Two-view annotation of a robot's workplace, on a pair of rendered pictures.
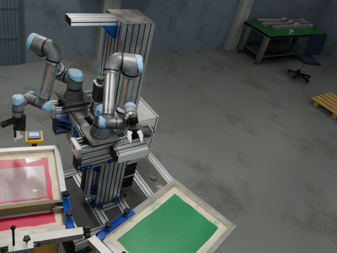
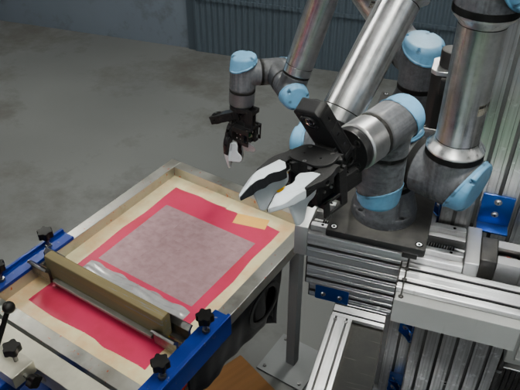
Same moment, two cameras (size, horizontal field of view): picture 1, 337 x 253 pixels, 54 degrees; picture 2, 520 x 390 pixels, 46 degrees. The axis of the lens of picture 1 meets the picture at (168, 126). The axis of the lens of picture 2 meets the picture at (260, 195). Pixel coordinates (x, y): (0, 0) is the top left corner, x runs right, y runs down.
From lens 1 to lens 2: 1.35 m
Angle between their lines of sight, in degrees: 50
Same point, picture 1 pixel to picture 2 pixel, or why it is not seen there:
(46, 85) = (299, 37)
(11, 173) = (186, 227)
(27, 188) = (178, 268)
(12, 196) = (140, 266)
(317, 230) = not seen: outside the picture
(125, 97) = (451, 99)
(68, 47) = not seen: outside the picture
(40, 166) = (247, 241)
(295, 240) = not seen: outside the picture
